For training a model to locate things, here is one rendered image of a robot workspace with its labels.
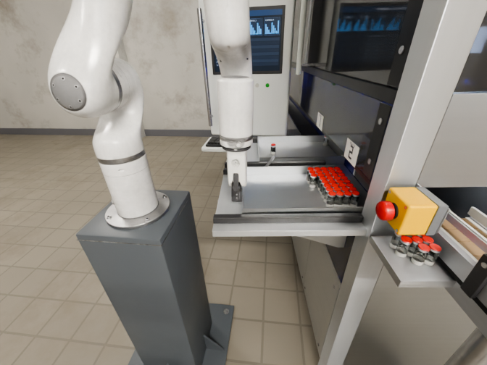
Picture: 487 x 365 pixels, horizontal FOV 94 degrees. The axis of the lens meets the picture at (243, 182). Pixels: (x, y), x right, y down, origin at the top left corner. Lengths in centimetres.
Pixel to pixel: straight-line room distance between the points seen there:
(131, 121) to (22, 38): 482
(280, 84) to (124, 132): 100
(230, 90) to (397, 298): 78
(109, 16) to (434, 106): 63
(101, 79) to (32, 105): 521
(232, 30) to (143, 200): 49
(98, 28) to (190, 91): 349
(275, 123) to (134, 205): 103
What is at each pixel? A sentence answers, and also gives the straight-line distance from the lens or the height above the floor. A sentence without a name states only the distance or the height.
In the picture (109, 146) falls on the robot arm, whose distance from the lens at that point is 65.
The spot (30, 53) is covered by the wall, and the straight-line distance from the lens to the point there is 542.
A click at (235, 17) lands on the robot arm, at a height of 134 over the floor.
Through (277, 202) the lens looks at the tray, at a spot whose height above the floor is 88.
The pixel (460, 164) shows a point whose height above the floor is 107.
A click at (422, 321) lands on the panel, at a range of 107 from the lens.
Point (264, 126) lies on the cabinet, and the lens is 150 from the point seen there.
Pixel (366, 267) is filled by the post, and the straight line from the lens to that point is 76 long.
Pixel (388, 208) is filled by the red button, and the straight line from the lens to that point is 53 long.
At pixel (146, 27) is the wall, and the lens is 423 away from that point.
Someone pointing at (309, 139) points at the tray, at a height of 90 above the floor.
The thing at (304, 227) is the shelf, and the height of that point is 88.
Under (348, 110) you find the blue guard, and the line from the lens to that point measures 78.
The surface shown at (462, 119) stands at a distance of 60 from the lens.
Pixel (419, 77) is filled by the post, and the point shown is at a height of 124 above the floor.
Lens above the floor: 129
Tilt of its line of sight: 30 degrees down
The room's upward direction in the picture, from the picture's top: 2 degrees counter-clockwise
